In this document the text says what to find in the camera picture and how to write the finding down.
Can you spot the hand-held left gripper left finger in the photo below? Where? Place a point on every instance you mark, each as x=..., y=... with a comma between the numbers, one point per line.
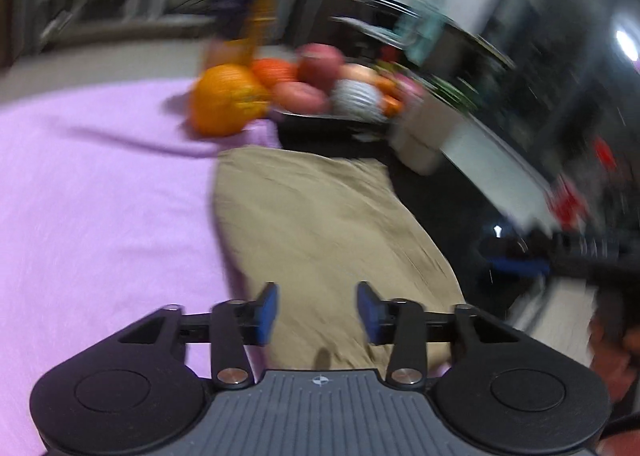
x=267, y=311

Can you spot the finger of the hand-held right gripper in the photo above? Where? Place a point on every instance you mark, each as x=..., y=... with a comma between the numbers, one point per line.
x=517, y=266

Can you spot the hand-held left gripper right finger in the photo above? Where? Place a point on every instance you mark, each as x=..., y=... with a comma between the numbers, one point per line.
x=369, y=313

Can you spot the khaki pants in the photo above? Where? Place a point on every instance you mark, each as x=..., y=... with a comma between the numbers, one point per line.
x=310, y=226

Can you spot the person's right hand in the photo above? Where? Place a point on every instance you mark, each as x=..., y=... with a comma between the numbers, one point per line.
x=612, y=366

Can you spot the white cup with green lid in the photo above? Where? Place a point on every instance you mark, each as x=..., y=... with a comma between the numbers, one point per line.
x=425, y=145

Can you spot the lilac blanket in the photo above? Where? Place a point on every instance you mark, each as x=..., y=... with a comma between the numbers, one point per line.
x=100, y=211

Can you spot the dark fruit tray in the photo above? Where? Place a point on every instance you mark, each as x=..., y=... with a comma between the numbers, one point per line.
x=320, y=122

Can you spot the small tangerine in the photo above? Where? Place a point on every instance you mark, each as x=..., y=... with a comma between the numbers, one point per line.
x=392, y=104
x=387, y=84

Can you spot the pink dragon fruit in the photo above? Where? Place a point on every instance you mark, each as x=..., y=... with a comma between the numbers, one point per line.
x=414, y=89

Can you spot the large orange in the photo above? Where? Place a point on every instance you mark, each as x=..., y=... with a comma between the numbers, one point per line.
x=225, y=100

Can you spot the white foam netted fruit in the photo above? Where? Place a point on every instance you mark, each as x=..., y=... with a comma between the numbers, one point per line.
x=355, y=98

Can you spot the small red apple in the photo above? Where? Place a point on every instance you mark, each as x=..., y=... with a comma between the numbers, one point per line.
x=300, y=95

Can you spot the red netted fruit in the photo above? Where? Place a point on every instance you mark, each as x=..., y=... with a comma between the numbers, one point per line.
x=272, y=71

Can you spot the pale peach fruit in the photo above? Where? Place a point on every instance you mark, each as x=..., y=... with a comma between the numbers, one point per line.
x=360, y=73

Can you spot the large red apple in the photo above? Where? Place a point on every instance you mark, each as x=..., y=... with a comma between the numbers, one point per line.
x=320, y=65

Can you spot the office swivel chair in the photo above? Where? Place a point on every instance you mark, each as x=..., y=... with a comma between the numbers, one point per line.
x=415, y=30

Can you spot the grey television stand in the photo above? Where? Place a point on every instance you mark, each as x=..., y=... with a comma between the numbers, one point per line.
x=125, y=0

